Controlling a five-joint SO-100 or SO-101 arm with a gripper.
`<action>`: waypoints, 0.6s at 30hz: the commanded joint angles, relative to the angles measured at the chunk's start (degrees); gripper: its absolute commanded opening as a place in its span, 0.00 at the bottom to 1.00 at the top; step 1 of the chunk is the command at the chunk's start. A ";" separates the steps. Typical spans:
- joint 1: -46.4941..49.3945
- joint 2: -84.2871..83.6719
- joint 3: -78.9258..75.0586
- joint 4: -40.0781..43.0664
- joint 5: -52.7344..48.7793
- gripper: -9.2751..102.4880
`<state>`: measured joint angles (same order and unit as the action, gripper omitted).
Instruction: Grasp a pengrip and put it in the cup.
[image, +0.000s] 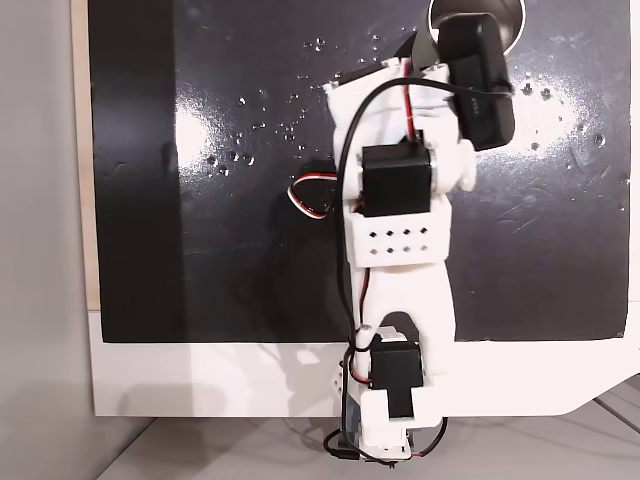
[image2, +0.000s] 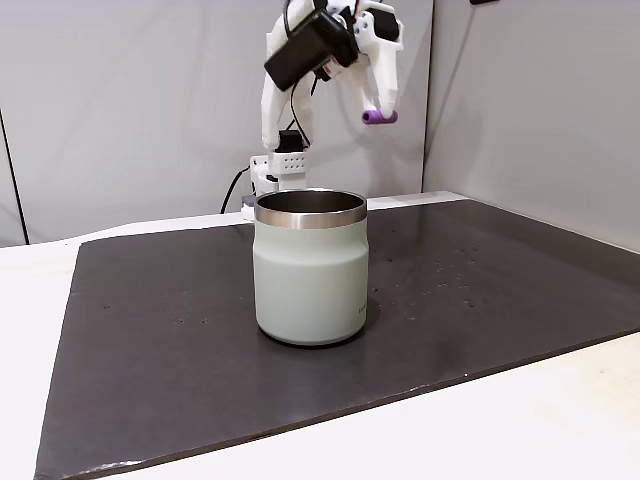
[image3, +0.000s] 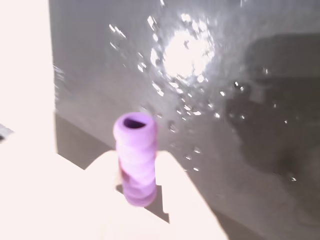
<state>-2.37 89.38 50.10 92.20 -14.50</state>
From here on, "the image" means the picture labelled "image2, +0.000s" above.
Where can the purple ribbed pen grip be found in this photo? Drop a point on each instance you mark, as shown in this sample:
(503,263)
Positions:
(380,117)

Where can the pale green steel mug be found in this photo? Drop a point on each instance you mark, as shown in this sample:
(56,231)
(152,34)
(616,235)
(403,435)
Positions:
(310,280)

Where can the black glossy mat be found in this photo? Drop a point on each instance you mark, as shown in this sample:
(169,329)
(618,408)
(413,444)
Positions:
(450,325)

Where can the black camera box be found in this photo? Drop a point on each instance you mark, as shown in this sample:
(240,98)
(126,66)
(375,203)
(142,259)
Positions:
(300,55)

